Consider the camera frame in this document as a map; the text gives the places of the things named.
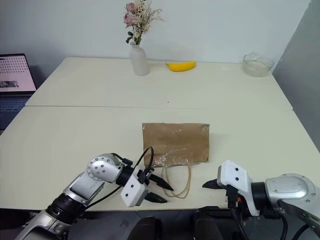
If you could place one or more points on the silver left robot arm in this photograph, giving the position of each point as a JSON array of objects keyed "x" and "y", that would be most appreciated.
[{"x": 100, "y": 170}]

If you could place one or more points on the dried flower bouquet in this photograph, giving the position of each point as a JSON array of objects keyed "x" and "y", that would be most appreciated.
[{"x": 141, "y": 18}]

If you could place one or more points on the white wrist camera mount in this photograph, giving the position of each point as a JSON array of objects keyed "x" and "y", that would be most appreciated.
[
  {"x": 237, "y": 176},
  {"x": 132, "y": 191}
]

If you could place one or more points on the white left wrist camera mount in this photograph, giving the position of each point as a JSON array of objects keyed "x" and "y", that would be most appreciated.
[{"x": 132, "y": 191}]

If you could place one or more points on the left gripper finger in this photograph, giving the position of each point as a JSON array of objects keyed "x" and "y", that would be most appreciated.
[
  {"x": 155, "y": 198},
  {"x": 161, "y": 183}
]

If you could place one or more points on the yellow banana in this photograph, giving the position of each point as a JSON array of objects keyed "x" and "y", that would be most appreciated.
[{"x": 181, "y": 66}]

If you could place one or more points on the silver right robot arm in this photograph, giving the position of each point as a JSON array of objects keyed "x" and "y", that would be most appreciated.
[{"x": 287, "y": 188}]

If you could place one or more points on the brown paper bag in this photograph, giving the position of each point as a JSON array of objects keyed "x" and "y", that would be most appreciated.
[{"x": 175, "y": 142}]

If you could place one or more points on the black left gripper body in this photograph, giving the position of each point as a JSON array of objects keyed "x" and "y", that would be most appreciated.
[{"x": 144, "y": 176}]

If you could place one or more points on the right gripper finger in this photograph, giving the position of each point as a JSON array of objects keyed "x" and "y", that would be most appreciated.
[{"x": 211, "y": 184}]

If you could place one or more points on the glass bowl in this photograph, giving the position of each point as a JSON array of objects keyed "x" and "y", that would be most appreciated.
[{"x": 257, "y": 66}]

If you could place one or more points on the open laptop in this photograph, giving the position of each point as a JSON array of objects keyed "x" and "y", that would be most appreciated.
[{"x": 13, "y": 75}]

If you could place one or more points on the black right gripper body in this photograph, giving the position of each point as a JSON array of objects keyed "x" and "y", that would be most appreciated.
[{"x": 233, "y": 197}]

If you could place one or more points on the white ceramic vase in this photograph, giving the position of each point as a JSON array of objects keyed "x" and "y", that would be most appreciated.
[{"x": 138, "y": 61}]

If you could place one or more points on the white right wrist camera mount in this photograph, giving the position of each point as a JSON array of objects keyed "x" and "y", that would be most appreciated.
[{"x": 237, "y": 176}]

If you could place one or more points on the dark rounded shape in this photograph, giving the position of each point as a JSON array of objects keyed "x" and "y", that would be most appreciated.
[{"x": 146, "y": 228}]

